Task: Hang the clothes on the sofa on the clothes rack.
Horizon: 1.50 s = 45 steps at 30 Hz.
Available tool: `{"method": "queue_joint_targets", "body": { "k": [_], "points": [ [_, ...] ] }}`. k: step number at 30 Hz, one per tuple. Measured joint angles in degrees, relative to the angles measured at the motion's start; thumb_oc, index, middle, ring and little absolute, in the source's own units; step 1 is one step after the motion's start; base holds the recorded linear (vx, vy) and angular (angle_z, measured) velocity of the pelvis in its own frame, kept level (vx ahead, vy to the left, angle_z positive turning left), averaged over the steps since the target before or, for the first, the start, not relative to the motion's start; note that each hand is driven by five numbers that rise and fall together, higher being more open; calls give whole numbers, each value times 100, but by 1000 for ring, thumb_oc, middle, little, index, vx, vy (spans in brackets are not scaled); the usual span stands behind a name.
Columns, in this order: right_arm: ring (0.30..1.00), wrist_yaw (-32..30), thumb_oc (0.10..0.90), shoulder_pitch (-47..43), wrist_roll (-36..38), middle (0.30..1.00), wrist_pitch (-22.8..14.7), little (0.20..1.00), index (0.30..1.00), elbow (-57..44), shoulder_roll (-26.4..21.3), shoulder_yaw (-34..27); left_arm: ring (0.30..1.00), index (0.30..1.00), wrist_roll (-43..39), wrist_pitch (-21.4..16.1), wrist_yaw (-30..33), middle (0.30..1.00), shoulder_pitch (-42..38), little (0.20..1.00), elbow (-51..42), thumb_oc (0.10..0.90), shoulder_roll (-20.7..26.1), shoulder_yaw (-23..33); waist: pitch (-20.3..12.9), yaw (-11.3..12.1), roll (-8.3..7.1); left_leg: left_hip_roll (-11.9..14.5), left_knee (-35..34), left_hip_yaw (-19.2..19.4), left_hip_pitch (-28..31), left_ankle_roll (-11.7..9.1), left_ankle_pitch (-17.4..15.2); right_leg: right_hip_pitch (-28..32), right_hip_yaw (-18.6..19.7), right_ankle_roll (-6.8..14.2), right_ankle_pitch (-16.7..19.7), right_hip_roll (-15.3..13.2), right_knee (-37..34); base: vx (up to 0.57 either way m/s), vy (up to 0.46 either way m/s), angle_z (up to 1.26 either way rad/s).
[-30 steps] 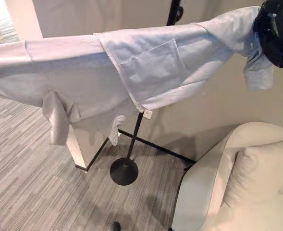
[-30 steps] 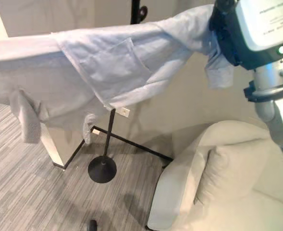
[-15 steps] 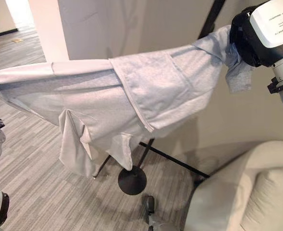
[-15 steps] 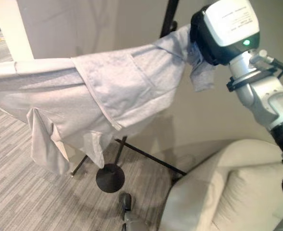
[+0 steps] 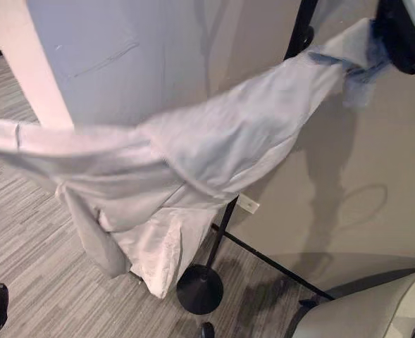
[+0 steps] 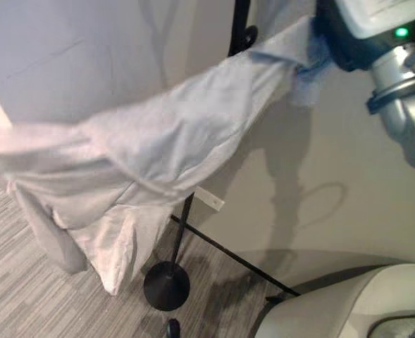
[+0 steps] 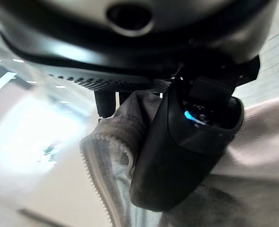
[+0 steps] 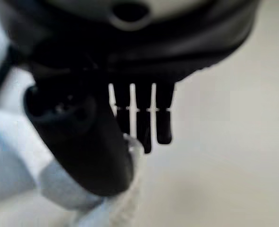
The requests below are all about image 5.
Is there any small black round foot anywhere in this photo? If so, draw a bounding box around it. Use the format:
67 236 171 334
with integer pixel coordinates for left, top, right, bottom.
198 321 216 338

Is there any black clothes rack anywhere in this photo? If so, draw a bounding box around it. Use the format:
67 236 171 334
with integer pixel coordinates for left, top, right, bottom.
175 0 316 315

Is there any light blue shirt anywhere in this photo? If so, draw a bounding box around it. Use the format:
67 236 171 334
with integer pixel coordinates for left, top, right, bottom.
0 17 393 301

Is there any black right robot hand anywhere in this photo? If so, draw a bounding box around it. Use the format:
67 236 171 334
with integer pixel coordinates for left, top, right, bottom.
371 0 415 76

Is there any white wall outlet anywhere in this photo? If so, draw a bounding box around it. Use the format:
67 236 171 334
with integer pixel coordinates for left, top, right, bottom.
237 194 261 215

